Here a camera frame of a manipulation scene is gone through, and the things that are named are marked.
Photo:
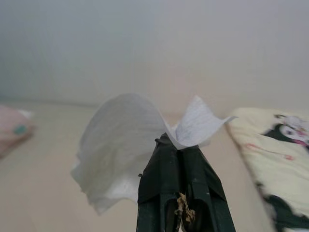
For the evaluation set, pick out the orange spotted white pillow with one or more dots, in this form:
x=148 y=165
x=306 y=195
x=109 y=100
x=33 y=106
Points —
x=12 y=135

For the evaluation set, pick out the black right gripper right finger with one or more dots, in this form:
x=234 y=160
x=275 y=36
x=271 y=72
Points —
x=202 y=193

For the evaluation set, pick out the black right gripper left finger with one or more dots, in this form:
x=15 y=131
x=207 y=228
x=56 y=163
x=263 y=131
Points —
x=159 y=183

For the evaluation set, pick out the white tissue paper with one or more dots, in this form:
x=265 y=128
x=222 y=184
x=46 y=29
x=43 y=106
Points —
x=120 y=135

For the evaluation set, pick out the cartoon print cream blanket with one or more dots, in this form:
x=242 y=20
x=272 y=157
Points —
x=265 y=149

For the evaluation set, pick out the cream bed mattress sheet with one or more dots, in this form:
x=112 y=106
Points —
x=48 y=188

